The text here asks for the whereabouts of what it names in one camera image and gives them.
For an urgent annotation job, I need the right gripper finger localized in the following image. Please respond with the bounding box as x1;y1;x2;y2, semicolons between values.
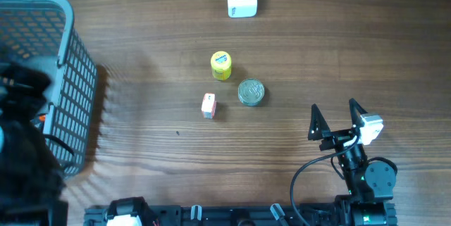
349;98;366;127
308;104;331;141

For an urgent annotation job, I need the silver tin can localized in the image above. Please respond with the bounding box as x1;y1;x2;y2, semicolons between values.
238;78;265;106

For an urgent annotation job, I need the red white small carton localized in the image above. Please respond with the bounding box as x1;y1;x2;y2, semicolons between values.
201;93;216;119

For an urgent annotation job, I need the yellow cylindrical bottle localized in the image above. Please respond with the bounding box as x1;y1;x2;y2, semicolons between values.
210;51;232;81

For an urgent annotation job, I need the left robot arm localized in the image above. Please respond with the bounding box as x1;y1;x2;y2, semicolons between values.
1;62;68;225

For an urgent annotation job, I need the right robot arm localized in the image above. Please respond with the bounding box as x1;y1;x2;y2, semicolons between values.
299;99;397;225

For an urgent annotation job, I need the grey plastic mesh basket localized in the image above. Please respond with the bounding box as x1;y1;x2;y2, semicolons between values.
1;0;97;177

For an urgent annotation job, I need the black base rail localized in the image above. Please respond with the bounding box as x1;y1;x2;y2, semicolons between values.
83;203;398;226

